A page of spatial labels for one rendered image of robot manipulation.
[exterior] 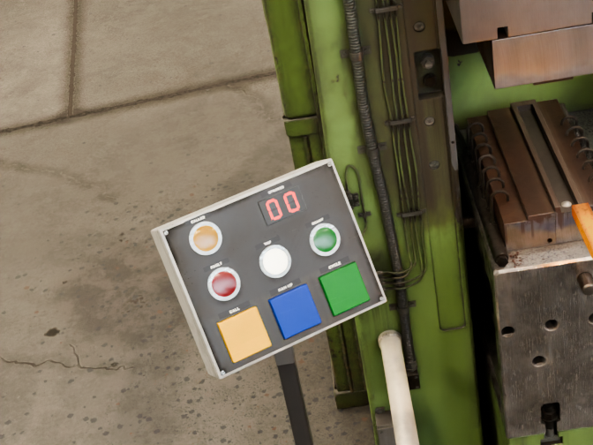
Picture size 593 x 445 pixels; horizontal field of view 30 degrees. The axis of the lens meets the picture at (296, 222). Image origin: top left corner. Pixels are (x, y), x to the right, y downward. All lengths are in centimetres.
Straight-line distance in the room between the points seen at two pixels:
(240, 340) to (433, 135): 58
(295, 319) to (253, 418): 132
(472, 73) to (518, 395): 71
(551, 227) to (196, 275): 70
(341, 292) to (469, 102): 73
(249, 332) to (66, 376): 172
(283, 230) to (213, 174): 243
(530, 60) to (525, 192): 34
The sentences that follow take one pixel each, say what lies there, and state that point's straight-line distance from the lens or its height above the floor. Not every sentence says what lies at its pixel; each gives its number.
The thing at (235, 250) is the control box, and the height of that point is 113.
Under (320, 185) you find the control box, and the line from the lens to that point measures 197.
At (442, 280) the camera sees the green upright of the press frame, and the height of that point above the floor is 76.
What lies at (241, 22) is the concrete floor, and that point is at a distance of 561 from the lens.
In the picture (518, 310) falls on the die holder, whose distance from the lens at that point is 219.
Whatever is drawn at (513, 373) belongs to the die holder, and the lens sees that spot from 230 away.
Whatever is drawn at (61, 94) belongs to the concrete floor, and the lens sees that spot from 532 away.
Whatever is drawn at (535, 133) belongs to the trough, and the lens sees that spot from 240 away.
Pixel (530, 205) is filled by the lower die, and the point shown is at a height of 99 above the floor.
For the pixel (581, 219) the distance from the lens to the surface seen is 201.
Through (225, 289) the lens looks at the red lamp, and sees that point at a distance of 191.
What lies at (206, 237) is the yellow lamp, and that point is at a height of 117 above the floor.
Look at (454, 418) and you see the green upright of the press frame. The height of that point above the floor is 35.
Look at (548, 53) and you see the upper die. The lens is 198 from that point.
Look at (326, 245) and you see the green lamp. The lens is 197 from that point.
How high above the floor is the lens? 222
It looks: 34 degrees down
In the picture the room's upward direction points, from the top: 11 degrees counter-clockwise
